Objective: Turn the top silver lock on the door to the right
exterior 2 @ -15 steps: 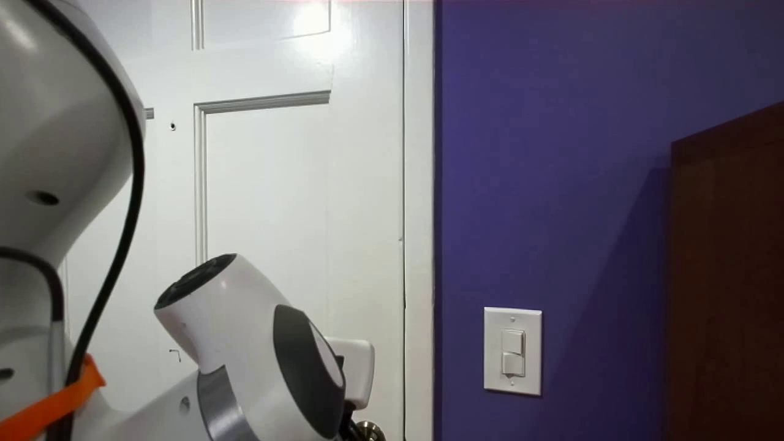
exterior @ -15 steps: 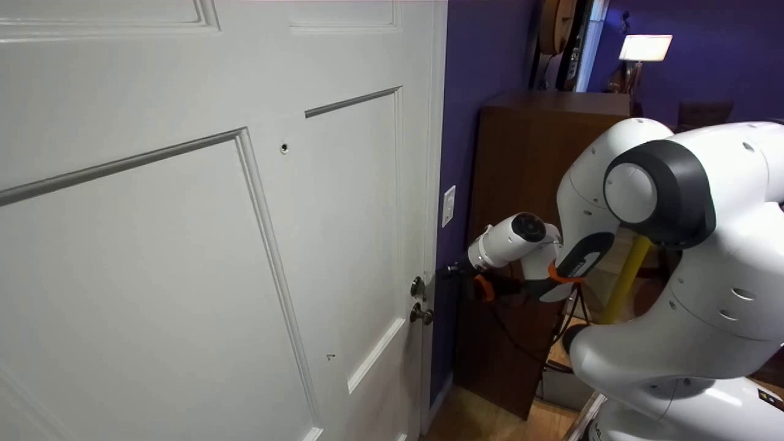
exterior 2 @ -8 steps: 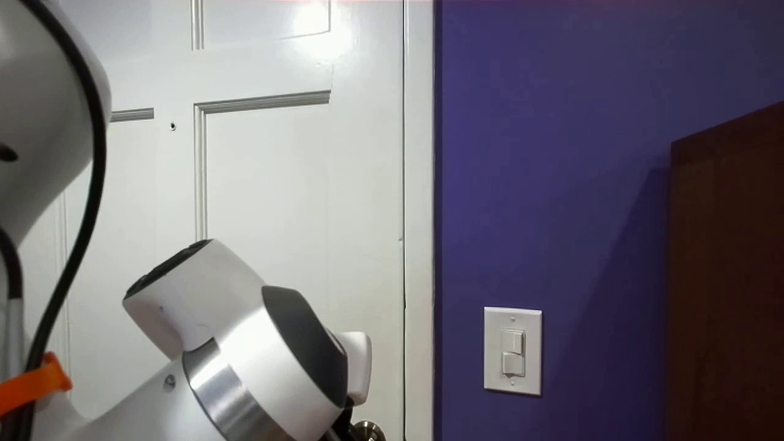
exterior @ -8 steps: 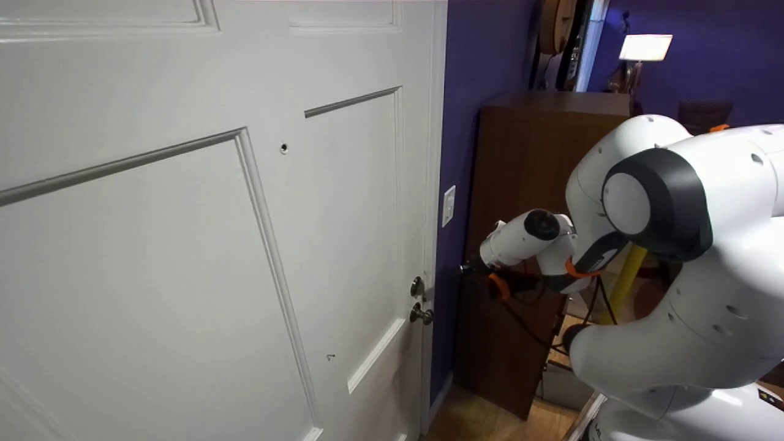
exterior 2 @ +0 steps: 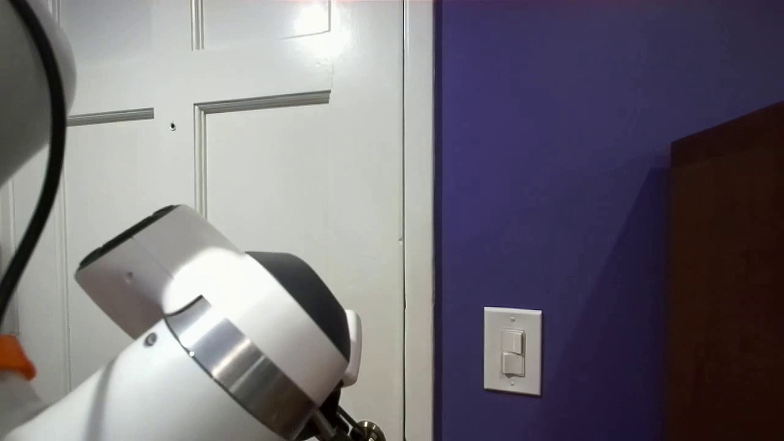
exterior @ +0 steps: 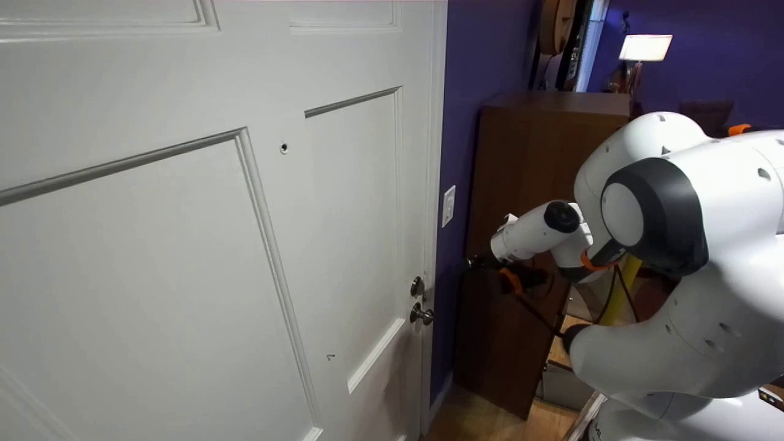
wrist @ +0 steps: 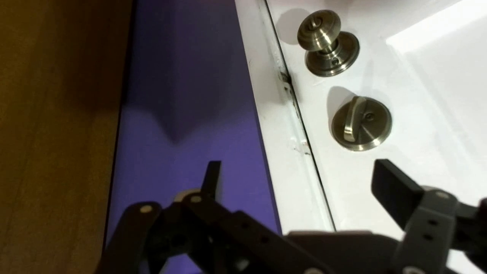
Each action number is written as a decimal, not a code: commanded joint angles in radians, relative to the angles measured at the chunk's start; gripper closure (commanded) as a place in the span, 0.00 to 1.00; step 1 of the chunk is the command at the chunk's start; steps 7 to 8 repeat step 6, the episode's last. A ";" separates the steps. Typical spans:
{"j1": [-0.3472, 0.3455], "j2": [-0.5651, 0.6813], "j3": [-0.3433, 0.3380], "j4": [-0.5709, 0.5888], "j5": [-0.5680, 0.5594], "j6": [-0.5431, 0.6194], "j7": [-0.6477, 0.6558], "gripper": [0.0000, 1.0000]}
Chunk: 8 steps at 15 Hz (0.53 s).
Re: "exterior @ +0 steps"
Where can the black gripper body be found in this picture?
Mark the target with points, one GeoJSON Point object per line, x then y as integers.
{"type": "Point", "coordinates": [481, 263]}

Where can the silver deadbolt thumb lock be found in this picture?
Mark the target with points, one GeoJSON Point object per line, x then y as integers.
{"type": "Point", "coordinates": [417, 285]}

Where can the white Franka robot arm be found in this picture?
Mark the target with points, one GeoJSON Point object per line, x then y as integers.
{"type": "Point", "coordinates": [717, 245]}

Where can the brass round door knob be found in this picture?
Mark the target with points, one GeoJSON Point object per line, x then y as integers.
{"type": "Point", "coordinates": [421, 312]}

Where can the white panelled door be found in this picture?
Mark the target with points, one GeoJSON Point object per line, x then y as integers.
{"type": "Point", "coordinates": [162, 260]}

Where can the brown wooden cabinet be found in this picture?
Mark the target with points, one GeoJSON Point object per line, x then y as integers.
{"type": "Point", "coordinates": [521, 148]}

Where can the yellow pole black base stand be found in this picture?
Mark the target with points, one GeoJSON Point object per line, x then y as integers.
{"type": "Point", "coordinates": [624, 285]}

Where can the grey box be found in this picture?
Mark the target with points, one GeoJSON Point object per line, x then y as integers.
{"type": "Point", "coordinates": [563, 387]}

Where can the dark brown armchair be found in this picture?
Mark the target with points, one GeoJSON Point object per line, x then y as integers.
{"type": "Point", "coordinates": [706, 110]}

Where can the white wall switch plate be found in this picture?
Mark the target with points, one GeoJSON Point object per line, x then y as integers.
{"type": "Point", "coordinates": [449, 205]}

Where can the white door frame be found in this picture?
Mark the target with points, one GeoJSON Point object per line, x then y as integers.
{"type": "Point", "coordinates": [436, 123]}

